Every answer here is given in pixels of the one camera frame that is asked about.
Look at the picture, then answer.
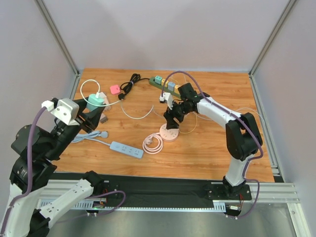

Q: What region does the light blue small charger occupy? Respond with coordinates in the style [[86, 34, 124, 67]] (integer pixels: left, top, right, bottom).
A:
[[86, 94, 104, 112]]

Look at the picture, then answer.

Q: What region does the brown pink charger plug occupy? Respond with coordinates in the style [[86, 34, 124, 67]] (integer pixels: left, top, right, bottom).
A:
[[99, 114, 108, 123]]

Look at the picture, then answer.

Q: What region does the yellow usb cable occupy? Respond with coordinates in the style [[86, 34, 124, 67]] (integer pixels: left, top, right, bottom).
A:
[[167, 76, 200, 134]]

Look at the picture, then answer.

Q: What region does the beige patterned cube charger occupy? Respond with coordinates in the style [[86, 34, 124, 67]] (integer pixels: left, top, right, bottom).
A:
[[103, 97, 111, 111]]

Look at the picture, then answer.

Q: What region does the orange charger plug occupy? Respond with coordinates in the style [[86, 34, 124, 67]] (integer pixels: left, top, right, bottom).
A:
[[174, 84, 179, 94]]

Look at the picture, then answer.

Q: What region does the pink round power strip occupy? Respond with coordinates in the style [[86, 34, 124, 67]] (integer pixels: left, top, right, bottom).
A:
[[142, 123, 180, 155]]

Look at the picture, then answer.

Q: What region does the green power strip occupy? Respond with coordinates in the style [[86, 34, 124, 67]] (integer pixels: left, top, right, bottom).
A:
[[149, 77, 180, 98]]

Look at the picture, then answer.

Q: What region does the light blue power strip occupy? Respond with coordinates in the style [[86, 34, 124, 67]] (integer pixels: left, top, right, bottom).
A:
[[72, 131, 144, 159]]

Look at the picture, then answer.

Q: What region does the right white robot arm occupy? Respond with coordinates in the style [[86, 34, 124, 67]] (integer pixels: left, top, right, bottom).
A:
[[159, 83, 263, 192]]

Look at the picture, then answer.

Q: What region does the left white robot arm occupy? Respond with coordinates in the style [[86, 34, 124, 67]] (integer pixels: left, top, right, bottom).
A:
[[0, 98, 105, 237]]

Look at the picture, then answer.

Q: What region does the blue charger plug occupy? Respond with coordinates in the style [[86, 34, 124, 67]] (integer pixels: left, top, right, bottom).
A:
[[168, 81, 176, 91]]

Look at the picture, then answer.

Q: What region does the yellow charger plug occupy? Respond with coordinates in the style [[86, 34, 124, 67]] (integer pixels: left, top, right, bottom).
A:
[[161, 79, 168, 87]]

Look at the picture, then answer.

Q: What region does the teal charger plug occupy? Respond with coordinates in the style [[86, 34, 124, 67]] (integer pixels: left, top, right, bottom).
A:
[[155, 76, 162, 84]]

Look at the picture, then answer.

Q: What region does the black base mat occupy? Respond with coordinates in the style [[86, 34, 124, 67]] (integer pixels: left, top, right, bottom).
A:
[[53, 172, 252, 208]]

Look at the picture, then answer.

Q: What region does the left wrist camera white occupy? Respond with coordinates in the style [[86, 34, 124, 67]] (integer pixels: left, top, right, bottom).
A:
[[41, 98, 79, 126]]

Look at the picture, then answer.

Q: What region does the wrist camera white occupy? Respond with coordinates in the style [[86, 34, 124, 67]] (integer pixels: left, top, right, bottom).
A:
[[41, 98, 79, 126], [159, 92, 173, 110]]

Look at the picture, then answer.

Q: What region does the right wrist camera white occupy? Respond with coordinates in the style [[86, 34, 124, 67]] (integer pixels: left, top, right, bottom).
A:
[[159, 92, 173, 110]]

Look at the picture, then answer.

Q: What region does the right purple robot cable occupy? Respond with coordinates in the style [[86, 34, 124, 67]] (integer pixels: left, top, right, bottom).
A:
[[160, 71, 264, 220]]

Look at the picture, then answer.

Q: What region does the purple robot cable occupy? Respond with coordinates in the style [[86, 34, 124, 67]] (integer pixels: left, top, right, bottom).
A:
[[0, 106, 126, 237], [160, 71, 264, 220]]

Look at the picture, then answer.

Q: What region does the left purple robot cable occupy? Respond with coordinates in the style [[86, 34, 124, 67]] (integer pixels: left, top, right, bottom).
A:
[[0, 106, 126, 237]]

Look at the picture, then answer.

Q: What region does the black power cord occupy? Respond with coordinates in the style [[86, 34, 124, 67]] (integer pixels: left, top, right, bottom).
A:
[[117, 73, 151, 101]]

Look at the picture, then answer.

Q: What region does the grey slotted cable duct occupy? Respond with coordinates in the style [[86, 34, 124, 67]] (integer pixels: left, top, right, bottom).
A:
[[40, 200, 244, 212]]

